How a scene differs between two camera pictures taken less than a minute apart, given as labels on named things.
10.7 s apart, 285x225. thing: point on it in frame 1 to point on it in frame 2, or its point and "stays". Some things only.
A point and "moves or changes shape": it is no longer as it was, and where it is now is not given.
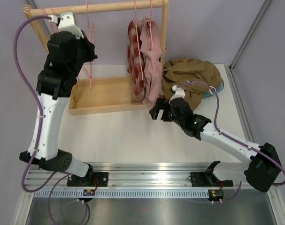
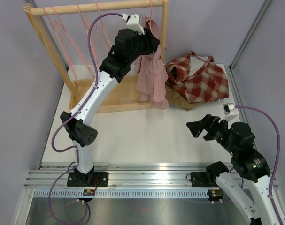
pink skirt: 151,47 stays
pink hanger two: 92,26 moves or changes shape
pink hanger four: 135,22 to 102,24
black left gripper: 89,46 to 151,42
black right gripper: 159,105 to 208,121
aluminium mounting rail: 131,176 stays
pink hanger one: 52,11 moves or changes shape
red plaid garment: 136,64 to 199,80
